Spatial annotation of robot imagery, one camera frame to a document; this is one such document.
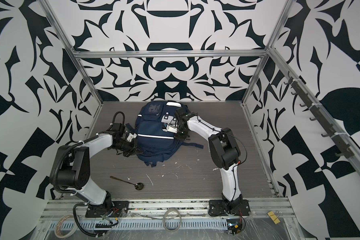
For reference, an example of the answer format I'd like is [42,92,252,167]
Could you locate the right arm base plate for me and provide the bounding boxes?
[208,194,251,217]

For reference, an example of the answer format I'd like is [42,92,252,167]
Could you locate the grey coat hook rack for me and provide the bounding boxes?
[284,72,355,159]

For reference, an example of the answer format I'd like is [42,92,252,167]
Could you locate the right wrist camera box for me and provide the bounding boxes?
[161,115,178,134]

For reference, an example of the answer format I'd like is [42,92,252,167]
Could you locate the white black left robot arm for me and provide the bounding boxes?
[50,111,143,210]

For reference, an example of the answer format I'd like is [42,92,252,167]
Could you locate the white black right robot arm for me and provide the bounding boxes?
[175,108,242,211]

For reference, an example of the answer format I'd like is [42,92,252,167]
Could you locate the black metal spoon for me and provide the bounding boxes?
[110,176,144,191]

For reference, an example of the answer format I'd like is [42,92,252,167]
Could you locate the grey coiled cable loop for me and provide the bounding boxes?
[162,207,183,233]

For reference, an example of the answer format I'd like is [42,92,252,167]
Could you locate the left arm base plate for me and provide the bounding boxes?
[85,201,130,218]

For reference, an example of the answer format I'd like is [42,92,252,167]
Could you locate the white slotted cable duct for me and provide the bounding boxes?
[44,217,232,232]

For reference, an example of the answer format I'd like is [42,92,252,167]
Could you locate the navy blue student backpack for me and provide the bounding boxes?
[135,101,204,168]

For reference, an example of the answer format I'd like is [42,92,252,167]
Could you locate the yellow tape pieces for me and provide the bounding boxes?
[268,211,281,225]

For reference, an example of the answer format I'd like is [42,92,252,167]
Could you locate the green lit circuit board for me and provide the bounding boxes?
[227,218,246,235]

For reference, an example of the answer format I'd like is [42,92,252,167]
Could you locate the beige tape roll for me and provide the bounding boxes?
[54,214,78,239]

